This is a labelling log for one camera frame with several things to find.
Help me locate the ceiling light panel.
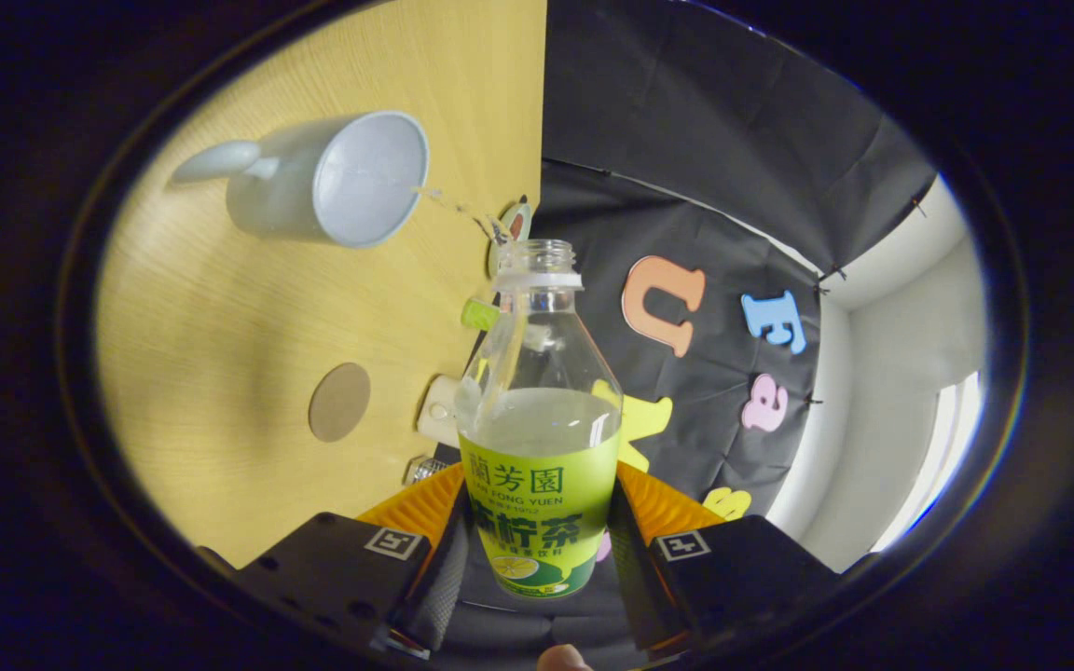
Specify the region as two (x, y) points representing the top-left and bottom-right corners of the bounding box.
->
(873, 373), (981, 551)

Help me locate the wooden table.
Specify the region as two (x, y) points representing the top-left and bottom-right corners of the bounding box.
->
(94, 0), (547, 569)

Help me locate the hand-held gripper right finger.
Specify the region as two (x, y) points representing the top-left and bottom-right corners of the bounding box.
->
(607, 461), (841, 653)

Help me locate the green label juice bottle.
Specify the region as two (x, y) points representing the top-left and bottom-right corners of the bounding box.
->
(455, 239), (624, 599)

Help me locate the pale green plate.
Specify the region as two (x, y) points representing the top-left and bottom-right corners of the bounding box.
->
(487, 196), (534, 279)

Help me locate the cream toaster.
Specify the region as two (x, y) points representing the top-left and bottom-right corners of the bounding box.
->
(416, 375), (463, 450)

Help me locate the round brown coaster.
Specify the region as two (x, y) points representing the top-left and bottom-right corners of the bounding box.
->
(308, 362), (372, 443)

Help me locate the small white green bottle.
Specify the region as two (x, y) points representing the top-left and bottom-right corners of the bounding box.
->
(461, 280), (524, 333)

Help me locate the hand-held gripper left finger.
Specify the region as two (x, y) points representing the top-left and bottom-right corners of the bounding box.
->
(234, 461), (471, 658)

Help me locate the black backdrop cloth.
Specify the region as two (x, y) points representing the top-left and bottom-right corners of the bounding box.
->
(425, 0), (939, 671)

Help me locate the metal wire holder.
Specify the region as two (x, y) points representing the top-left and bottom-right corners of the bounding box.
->
(402, 455), (449, 487)

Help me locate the pale blue cup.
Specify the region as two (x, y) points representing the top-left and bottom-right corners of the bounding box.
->
(171, 111), (430, 250)

